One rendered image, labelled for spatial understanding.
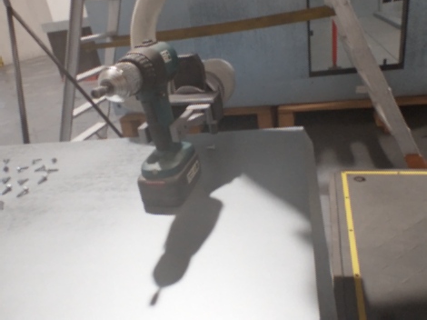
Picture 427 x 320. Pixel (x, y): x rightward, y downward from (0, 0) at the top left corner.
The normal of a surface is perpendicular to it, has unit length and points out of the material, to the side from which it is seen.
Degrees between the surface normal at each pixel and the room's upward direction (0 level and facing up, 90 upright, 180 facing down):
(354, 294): 0
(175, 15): 90
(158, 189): 90
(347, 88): 90
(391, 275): 0
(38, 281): 0
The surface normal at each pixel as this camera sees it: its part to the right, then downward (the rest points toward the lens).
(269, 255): -0.15, -0.91
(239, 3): -0.25, 0.41
